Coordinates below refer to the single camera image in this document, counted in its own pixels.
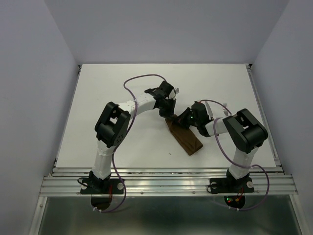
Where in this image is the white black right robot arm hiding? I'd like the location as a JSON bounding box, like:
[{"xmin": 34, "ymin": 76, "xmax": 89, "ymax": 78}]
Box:
[{"xmin": 174, "ymin": 100, "xmax": 268, "ymax": 193}]

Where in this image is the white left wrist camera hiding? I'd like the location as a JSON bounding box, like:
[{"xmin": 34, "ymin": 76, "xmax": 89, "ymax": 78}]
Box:
[{"xmin": 169, "ymin": 87, "xmax": 179, "ymax": 98}]

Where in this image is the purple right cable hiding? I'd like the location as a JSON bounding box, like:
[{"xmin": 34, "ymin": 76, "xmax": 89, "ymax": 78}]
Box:
[{"xmin": 199, "ymin": 99, "xmax": 271, "ymax": 212}]

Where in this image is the purple cable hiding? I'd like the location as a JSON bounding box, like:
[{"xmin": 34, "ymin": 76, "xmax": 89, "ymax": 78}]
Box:
[
  {"xmin": 92, "ymin": 74, "xmax": 167, "ymax": 213},
  {"xmin": 199, "ymin": 99, "xmax": 271, "ymax": 212}
]

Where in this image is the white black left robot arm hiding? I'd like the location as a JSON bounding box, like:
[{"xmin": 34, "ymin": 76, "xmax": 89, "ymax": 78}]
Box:
[{"xmin": 83, "ymin": 81, "xmax": 179, "ymax": 194}]

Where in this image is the silver fork dark handle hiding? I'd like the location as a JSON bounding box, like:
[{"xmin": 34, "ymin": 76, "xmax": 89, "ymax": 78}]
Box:
[{"xmin": 223, "ymin": 103, "xmax": 232, "ymax": 117}]

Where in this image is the silver knife dark handle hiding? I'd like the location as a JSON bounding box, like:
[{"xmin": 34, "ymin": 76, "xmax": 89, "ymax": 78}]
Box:
[{"xmin": 204, "ymin": 101, "xmax": 214, "ymax": 120}]

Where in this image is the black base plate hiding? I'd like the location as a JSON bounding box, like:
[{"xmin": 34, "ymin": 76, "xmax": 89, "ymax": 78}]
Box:
[
  {"xmin": 206, "ymin": 178, "xmax": 254, "ymax": 194},
  {"xmin": 78, "ymin": 178, "xmax": 124, "ymax": 195}
]

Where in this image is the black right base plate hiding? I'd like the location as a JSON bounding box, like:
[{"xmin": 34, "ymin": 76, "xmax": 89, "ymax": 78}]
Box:
[{"xmin": 206, "ymin": 178, "xmax": 254, "ymax": 194}]

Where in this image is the brown cloth napkin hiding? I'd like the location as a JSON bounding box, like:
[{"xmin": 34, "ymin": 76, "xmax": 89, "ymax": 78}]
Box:
[{"xmin": 165, "ymin": 118, "xmax": 203, "ymax": 156}]

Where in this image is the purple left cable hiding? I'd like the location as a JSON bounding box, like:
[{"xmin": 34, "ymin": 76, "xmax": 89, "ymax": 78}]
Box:
[{"xmin": 92, "ymin": 74, "xmax": 167, "ymax": 213}]

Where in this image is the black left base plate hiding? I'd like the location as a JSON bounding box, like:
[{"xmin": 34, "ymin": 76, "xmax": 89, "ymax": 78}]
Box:
[{"xmin": 78, "ymin": 178, "xmax": 124, "ymax": 195}]

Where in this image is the aluminium rail frame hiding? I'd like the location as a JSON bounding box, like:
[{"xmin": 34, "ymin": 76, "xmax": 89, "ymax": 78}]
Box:
[{"xmin": 29, "ymin": 63, "xmax": 306, "ymax": 235}]

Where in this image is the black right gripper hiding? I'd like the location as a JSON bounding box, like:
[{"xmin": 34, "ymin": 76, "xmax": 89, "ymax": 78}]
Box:
[{"xmin": 173, "ymin": 107, "xmax": 199, "ymax": 129}]

